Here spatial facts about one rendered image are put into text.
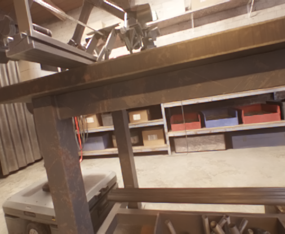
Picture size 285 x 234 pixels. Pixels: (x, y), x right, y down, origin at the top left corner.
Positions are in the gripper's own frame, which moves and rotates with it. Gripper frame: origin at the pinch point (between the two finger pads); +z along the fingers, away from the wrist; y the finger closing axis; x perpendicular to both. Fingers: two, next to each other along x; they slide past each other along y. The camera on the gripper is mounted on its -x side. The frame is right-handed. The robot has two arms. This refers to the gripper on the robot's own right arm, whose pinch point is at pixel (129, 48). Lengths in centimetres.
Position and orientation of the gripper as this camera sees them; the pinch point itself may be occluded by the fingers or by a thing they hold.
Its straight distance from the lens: 69.6
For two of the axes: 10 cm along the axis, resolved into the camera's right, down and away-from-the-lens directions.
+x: -3.2, -4.0, -8.6
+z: 0.0, 9.1, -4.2
